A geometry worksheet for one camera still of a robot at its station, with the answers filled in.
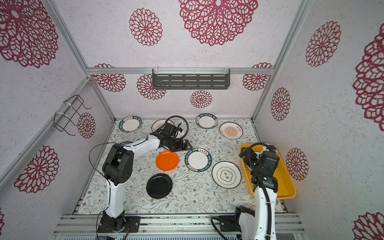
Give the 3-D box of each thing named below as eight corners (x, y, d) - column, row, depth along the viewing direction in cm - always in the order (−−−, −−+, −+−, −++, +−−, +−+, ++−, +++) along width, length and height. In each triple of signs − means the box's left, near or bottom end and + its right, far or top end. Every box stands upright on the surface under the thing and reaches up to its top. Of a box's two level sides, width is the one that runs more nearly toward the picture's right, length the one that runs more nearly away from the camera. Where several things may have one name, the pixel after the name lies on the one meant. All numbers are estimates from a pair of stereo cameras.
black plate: (145, 198, 84) (144, 197, 82) (149, 174, 93) (148, 173, 91) (171, 198, 84) (170, 197, 82) (173, 174, 93) (172, 173, 91)
